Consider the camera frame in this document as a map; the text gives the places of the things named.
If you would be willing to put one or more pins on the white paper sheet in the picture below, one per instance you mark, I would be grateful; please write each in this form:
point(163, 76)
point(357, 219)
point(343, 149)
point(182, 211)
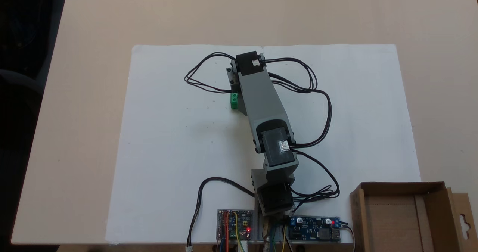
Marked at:
point(179, 140)
point(358, 132)

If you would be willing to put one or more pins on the brown cardboard box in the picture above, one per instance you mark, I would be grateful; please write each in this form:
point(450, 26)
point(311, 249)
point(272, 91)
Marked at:
point(396, 218)

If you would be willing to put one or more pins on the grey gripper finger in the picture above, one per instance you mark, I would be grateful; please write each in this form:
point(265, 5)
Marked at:
point(243, 104)

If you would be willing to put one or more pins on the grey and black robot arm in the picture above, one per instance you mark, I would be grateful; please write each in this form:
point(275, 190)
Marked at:
point(263, 99)

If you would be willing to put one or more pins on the blue power circuit board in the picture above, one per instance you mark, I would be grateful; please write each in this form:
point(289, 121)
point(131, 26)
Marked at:
point(313, 229)

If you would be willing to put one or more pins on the motor driver circuit board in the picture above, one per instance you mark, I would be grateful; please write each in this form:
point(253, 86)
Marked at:
point(235, 225)

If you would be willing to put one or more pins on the green die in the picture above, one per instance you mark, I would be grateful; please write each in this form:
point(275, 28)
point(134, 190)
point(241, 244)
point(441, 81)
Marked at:
point(234, 100)

